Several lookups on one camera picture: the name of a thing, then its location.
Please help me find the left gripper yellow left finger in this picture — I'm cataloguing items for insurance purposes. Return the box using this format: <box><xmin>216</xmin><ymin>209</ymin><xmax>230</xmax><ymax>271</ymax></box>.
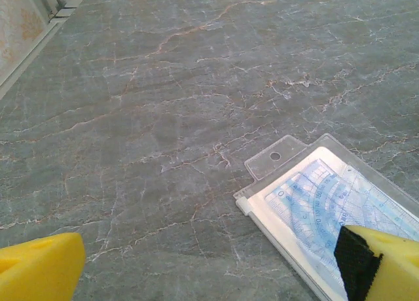
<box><xmin>0</xmin><ymin>232</ymin><xmax>86</xmax><ymax>301</ymax></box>

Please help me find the aluminium side rail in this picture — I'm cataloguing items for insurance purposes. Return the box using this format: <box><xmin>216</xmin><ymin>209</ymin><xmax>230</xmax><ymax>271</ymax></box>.
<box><xmin>0</xmin><ymin>6</ymin><xmax>78</xmax><ymax>101</ymax></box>

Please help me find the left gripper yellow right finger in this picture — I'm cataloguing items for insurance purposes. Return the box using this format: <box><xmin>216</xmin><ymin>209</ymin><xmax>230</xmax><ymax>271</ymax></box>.
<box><xmin>333</xmin><ymin>224</ymin><xmax>419</xmax><ymax>301</ymax></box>

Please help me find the clear ruler set pouch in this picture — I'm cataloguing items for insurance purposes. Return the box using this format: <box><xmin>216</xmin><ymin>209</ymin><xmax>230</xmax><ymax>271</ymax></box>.
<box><xmin>234</xmin><ymin>133</ymin><xmax>419</xmax><ymax>301</ymax></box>

